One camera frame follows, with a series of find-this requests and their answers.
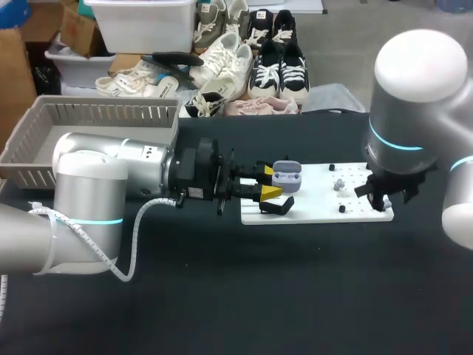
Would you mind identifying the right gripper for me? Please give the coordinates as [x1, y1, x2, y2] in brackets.
[353, 162, 440, 223]

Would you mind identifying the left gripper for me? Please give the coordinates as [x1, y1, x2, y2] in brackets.
[168, 137, 284, 217]

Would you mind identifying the lavender earbud case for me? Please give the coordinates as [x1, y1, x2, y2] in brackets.
[271, 160, 304, 194]

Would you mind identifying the white plate with black stands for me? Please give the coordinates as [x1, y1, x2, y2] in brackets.
[239, 155, 395, 226]

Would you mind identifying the brown cardboard box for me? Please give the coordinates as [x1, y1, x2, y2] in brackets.
[58, 2, 105, 59]
[0, 25, 38, 129]

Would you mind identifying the pink shoe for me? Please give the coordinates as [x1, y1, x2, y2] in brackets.
[222, 95, 299, 116]

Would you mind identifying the black and white sneaker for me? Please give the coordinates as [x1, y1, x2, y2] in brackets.
[182, 91, 227, 118]

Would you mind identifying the black low-top sneaker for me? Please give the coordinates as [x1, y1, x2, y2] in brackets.
[278, 41, 312, 104]
[246, 39, 285, 101]

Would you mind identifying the white lace-up sneaker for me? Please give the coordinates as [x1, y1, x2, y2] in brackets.
[187, 32, 242, 89]
[199, 44, 255, 103]

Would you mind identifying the white insole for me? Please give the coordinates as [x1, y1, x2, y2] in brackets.
[152, 72, 179, 100]

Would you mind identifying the black insole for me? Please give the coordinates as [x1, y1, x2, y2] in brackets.
[150, 51, 205, 68]

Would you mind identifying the black high-top sneaker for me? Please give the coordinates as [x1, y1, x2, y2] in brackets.
[272, 9, 298, 46]
[243, 9, 275, 48]

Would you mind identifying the olive grey sneaker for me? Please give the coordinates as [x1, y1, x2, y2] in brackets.
[193, 0, 227, 53]

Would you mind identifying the cream canvas shoe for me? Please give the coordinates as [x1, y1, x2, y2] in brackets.
[95, 60, 164, 99]

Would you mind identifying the grey slotted basket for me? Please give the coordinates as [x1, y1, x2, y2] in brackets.
[0, 95, 183, 190]

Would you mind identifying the clear plastic storage bin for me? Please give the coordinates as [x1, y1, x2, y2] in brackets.
[84, 0, 200, 55]
[44, 43, 118, 90]

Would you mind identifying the white cable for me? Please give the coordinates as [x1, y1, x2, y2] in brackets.
[0, 197, 183, 323]

